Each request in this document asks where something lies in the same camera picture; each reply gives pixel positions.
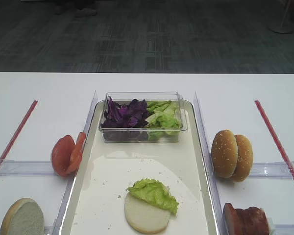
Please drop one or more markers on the red straw rail left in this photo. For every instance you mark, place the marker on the red straw rail left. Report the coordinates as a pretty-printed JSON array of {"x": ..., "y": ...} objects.
[{"x": 17, "y": 132}]

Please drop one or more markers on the sesame bun top rear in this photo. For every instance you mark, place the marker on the sesame bun top rear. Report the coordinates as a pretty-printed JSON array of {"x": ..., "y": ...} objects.
[{"x": 245, "y": 159}]

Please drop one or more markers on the clear pusher track upper left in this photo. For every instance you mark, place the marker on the clear pusher track upper left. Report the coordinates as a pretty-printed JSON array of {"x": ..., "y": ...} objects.
[{"x": 25, "y": 168}]

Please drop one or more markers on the purple cabbage leaves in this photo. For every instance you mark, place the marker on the purple cabbage leaves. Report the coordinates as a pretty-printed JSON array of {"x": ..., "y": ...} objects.
[{"x": 132, "y": 115}]

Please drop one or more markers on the meat patty front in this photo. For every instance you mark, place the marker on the meat patty front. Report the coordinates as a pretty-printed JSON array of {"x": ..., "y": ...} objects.
[{"x": 232, "y": 220}]

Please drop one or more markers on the bun slice standing left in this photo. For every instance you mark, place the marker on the bun slice standing left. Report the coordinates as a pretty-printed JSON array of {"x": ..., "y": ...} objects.
[{"x": 24, "y": 217}]

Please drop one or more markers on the white stand base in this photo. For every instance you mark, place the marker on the white stand base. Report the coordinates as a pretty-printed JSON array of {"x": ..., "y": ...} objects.
[{"x": 282, "y": 28}]

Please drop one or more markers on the clear divider rail left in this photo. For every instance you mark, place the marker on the clear divider rail left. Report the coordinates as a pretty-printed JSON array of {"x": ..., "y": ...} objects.
[{"x": 58, "y": 223}]

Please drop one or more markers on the sesame bun top front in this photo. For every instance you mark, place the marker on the sesame bun top front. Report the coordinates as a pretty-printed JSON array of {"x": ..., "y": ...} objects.
[{"x": 224, "y": 153}]

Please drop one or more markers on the stacked meat patties rear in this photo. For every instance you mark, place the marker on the stacked meat patties rear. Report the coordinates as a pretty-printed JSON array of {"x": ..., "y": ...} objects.
[{"x": 253, "y": 221}]

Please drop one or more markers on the red straw rail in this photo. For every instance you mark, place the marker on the red straw rail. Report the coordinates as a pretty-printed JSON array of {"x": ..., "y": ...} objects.
[
  {"x": 17, "y": 132},
  {"x": 275, "y": 138}
]

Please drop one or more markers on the tomato slice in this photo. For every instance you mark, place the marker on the tomato slice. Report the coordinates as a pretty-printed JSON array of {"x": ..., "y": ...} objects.
[
  {"x": 61, "y": 153},
  {"x": 76, "y": 155}
]

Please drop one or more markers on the green lettuce leaf on bun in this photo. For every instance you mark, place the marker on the green lettuce leaf on bun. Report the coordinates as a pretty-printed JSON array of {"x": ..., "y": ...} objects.
[{"x": 155, "y": 193}]

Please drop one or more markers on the bottom bun slice on tray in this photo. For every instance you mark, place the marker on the bottom bun slice on tray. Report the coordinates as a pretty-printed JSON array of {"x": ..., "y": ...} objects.
[{"x": 144, "y": 217}]

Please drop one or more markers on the tomato slice rear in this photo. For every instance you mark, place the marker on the tomato slice rear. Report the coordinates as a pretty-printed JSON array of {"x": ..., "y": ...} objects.
[{"x": 61, "y": 153}]

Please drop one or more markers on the white metal tray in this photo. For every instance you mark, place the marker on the white metal tray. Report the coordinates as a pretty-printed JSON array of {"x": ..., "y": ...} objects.
[{"x": 96, "y": 206}]

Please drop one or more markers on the clear pusher track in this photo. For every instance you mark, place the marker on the clear pusher track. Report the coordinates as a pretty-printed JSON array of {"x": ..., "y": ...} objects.
[
  {"x": 281, "y": 170},
  {"x": 25, "y": 168}
]

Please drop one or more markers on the red straw rail right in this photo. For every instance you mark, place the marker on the red straw rail right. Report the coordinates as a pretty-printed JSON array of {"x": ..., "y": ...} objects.
[{"x": 275, "y": 138}]

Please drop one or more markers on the green lettuce in container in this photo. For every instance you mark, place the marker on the green lettuce in container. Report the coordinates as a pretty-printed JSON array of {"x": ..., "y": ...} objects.
[{"x": 163, "y": 116}]

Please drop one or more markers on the clear plastic salad container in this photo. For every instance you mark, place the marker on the clear plastic salad container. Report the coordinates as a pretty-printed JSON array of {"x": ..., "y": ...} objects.
[{"x": 126, "y": 98}]

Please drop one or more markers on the clear pusher track upper right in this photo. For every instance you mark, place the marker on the clear pusher track upper right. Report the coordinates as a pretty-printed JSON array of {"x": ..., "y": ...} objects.
[{"x": 281, "y": 170}]

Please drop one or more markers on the sesame bun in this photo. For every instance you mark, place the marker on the sesame bun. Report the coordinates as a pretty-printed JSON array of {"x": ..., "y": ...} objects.
[
  {"x": 245, "y": 159},
  {"x": 224, "y": 153}
]

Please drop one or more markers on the tomato slice front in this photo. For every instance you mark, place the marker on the tomato slice front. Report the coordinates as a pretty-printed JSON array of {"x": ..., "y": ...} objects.
[{"x": 76, "y": 155}]

